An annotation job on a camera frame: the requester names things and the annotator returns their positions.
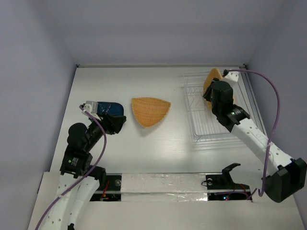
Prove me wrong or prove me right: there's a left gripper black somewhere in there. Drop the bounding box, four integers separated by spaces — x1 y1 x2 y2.
84 111 125 150

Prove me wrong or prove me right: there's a dark blue ceramic plate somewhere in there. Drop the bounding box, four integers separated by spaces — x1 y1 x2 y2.
97 102 124 116

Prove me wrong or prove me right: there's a fish-shaped woven plate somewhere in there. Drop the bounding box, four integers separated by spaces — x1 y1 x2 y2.
233 93 237 104

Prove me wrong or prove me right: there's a triangular woven basket plate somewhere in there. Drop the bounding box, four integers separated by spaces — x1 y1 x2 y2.
131 97 171 128

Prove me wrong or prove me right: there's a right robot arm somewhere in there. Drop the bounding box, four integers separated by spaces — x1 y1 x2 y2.
203 78 307 203

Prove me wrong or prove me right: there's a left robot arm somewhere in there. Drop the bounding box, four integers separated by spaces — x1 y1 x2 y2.
36 112 126 230

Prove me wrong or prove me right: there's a silver foil-taped front beam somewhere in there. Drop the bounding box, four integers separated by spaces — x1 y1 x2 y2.
120 173 208 202

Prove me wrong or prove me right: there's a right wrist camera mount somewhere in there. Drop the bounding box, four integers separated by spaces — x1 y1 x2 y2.
222 69 239 87

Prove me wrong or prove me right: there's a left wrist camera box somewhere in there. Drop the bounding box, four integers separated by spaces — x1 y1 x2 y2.
79 101 100 119

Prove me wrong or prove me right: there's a white wire dish rack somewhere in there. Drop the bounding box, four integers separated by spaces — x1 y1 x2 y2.
183 71 239 142

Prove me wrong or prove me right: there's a white side rail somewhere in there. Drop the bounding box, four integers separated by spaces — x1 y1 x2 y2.
240 72 267 135

